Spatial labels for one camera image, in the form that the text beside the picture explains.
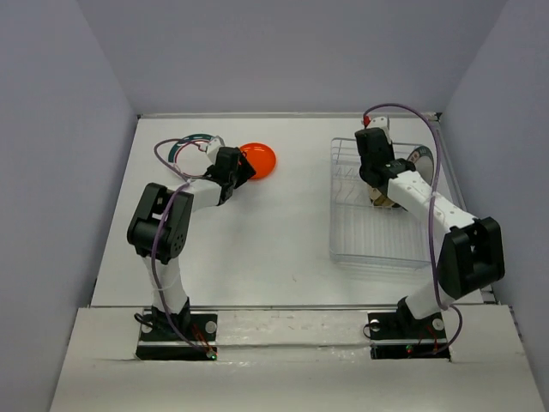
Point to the cream floral plate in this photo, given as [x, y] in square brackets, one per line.
[378, 199]

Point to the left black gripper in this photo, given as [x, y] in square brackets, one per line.
[245, 171]

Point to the white plate green rim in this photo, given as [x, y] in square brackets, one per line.
[198, 141]

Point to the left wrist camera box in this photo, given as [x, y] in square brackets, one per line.
[214, 146]

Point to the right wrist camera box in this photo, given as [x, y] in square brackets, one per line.
[377, 122]

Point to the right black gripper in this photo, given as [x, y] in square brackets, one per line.
[390, 146]

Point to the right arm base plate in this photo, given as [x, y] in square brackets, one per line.
[391, 341]

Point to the yellow brown patterned plate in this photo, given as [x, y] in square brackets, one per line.
[391, 204]

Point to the white plate teal lettered rim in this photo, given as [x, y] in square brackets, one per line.
[424, 162]

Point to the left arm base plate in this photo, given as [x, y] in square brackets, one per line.
[157, 341]

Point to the clear wire dish rack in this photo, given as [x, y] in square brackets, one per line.
[361, 232]

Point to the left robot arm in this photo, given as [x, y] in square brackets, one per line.
[159, 228]

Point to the orange plate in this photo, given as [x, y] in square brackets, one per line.
[261, 157]

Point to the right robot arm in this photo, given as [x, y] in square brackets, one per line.
[466, 252]

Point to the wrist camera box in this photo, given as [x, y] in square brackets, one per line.
[214, 146]
[377, 122]

